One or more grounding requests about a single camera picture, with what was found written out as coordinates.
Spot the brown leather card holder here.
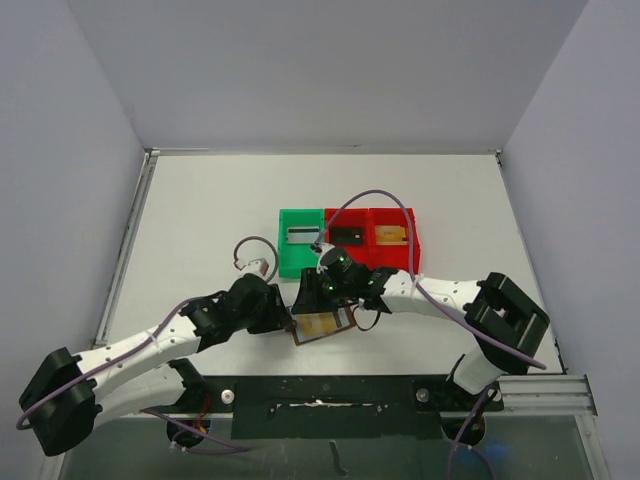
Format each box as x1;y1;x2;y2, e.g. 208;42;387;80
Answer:
285;307;356;346

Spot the green plastic bin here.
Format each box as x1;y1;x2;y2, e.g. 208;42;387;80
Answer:
278;209;325;280

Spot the silver credit card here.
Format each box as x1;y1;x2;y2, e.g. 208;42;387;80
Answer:
286;226;320;245

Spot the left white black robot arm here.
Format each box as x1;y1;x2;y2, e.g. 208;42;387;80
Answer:
16;274;293;457

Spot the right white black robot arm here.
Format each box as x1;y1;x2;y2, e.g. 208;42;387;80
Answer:
291;267;550;409

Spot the black credit card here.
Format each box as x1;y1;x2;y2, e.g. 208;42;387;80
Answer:
329;226;364;246

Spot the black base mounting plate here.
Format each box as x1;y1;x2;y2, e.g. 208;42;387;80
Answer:
159;375;477;440

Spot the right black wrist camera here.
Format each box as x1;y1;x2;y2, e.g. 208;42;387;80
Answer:
313;243;357;284

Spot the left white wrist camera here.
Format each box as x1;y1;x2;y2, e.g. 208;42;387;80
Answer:
234;258;270;279

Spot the aluminium frame rail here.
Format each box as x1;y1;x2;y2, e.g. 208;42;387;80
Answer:
57;372;599;420

